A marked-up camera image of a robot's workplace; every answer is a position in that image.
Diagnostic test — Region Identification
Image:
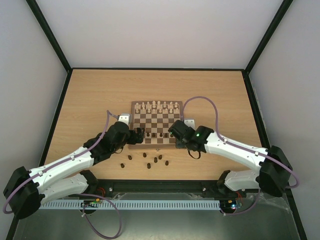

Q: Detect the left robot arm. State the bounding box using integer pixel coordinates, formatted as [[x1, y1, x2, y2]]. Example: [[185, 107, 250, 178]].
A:
[[2, 121, 145, 220]]

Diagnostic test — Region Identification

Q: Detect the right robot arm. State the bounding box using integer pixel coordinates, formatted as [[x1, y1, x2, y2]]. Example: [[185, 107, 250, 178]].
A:
[[168, 120, 293, 197]]

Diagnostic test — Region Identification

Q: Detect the black aluminium frame rail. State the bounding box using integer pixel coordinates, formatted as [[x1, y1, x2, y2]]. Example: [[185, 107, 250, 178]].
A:
[[24, 178, 291, 198]]

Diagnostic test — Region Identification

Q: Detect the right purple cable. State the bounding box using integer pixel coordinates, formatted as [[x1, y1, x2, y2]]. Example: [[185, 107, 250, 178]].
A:
[[182, 96, 301, 217]]

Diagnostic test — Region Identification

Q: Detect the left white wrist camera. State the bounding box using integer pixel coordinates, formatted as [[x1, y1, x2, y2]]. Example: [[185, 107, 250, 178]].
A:
[[117, 113, 131, 125]]

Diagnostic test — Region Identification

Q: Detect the wooden chess board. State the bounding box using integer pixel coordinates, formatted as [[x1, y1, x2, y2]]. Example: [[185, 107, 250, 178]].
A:
[[128, 100, 183, 150]]

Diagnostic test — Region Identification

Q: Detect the purple cable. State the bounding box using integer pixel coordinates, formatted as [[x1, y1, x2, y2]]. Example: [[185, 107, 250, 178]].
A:
[[2, 109, 123, 238], [182, 96, 301, 217]]

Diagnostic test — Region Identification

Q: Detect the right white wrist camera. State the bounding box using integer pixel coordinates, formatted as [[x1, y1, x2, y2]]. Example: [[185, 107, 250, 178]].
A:
[[183, 119, 196, 130]]

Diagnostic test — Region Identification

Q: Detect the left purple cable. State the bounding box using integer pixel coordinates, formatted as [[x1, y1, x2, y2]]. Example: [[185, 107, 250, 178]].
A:
[[2, 109, 123, 238]]

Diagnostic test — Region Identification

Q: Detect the white slotted cable duct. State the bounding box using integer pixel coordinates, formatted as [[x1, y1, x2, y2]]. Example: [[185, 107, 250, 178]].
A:
[[40, 199, 221, 211]]

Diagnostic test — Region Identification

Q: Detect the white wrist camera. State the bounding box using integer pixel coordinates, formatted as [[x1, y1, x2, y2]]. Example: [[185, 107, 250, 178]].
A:
[[117, 113, 131, 125], [183, 119, 196, 130]]

